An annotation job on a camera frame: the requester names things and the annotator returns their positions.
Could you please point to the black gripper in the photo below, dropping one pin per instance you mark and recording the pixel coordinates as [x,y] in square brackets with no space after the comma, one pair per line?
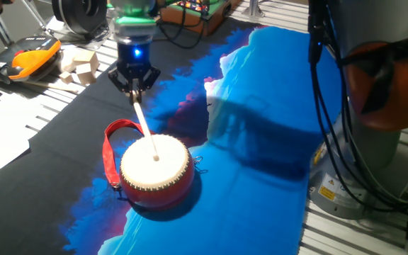
[135,60]

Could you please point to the pale wooden drumstick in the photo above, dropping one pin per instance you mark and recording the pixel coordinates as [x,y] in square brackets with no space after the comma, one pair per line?
[144,127]

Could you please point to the red drum with white head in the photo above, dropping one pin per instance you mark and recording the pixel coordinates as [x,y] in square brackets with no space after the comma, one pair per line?
[161,180]

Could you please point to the bare person hand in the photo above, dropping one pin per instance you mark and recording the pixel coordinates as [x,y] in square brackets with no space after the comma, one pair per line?
[3,1]

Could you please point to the medium pale wooden block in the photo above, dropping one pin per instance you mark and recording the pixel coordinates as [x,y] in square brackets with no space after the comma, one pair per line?
[85,74]

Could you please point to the large pale wooden block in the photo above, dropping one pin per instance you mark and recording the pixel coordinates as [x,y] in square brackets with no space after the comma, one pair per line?
[85,58]

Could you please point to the small pale wooden block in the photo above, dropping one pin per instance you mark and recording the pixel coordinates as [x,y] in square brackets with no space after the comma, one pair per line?
[66,77]

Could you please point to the white rounded object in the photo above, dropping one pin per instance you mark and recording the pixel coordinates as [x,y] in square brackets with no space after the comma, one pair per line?
[66,58]

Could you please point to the thin wooden stick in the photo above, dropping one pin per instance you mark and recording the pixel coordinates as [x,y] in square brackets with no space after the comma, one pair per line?
[51,86]

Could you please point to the black round fan housing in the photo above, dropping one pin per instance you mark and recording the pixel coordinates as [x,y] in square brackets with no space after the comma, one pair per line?
[80,16]

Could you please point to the miniature pool table toy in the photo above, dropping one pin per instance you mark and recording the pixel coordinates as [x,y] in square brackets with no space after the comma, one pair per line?
[214,19]

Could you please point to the orange and black teach pendant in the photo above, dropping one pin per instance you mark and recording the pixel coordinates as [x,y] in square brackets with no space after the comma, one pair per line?
[27,58]

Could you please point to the silver metal rod device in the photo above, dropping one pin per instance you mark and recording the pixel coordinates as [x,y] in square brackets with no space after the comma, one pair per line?
[34,14]

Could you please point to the blue and black printed cloth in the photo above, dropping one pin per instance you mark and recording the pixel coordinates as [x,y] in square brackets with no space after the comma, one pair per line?
[246,198]

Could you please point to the silver metal post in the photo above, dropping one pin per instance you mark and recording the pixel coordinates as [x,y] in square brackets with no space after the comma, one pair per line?
[253,8]

